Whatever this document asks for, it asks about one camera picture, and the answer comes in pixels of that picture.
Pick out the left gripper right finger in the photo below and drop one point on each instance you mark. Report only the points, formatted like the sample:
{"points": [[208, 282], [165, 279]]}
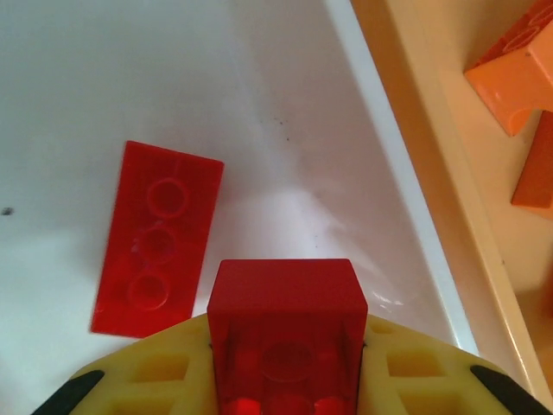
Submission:
{"points": [[423, 380]]}

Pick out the red square lego brick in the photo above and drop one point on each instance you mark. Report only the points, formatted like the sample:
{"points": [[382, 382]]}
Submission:
{"points": [[285, 302]]}

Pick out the orange arch lego brick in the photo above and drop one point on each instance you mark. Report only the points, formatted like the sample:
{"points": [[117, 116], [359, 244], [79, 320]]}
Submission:
{"points": [[514, 78]]}

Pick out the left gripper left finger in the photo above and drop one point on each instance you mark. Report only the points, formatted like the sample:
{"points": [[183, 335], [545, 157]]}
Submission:
{"points": [[142, 380]]}

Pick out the white plastic container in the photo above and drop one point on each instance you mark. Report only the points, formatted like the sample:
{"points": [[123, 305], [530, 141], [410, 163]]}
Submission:
{"points": [[281, 129]]}

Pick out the light orange plastic container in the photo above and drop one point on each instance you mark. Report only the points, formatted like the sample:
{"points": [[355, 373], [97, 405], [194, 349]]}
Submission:
{"points": [[466, 194]]}

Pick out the flat red lego brick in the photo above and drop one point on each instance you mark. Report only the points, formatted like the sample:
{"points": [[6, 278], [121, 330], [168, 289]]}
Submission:
{"points": [[155, 238]]}

